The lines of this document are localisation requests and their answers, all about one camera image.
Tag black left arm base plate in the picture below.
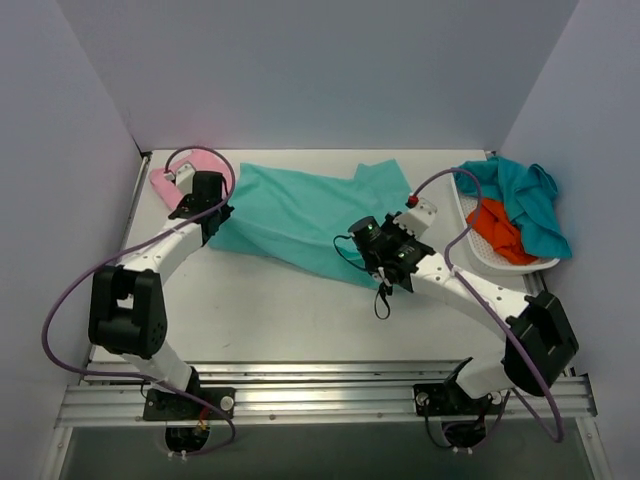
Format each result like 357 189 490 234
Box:
142 387 236 422

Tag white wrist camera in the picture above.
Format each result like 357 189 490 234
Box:
393 195 437 239
163 160 196 194

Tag orange t-shirt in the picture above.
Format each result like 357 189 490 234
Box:
466 198 537 265

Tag white plastic tray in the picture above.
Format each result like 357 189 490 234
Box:
451 174 560 276

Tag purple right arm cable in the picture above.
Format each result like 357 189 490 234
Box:
407 168 565 444

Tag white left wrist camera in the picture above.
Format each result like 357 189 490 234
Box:
163 160 196 194

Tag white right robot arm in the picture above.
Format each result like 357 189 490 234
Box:
348 215 579 413

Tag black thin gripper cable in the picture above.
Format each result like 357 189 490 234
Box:
332 234 396 321

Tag pink folded t-shirt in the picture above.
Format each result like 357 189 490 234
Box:
149 149 231 210

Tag teal blue t-shirt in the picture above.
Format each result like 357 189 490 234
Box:
454 156 572 259

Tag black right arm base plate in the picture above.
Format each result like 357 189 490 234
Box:
412 383 502 417

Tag mint green t-shirt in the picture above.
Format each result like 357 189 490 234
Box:
209 160 410 289

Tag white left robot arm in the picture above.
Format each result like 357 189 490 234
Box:
88 171 233 419

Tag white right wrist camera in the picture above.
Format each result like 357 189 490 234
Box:
393 195 437 239

